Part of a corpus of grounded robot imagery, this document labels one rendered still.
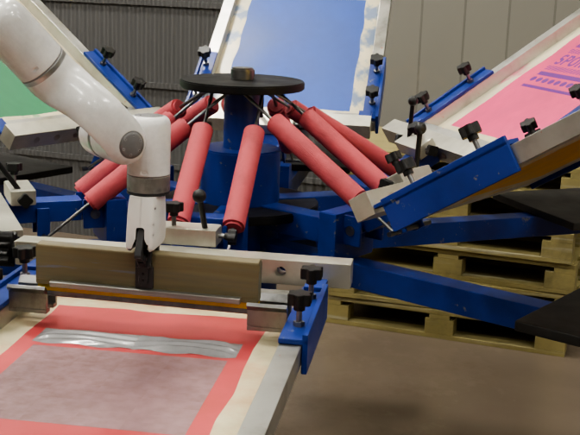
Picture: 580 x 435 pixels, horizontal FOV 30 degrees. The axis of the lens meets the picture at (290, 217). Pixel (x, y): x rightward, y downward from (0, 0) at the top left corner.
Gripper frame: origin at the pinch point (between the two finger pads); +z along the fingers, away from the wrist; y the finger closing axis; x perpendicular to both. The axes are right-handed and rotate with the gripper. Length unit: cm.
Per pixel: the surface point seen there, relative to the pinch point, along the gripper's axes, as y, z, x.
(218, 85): -70, -27, -3
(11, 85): -121, -18, -75
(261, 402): 36.3, 6.8, 27.1
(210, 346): 7.7, 9.6, 13.4
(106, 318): -4.3, 10.3, -8.9
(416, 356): -256, 104, 46
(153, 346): 9.7, 9.8, 3.8
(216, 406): 30.9, 10.3, 19.5
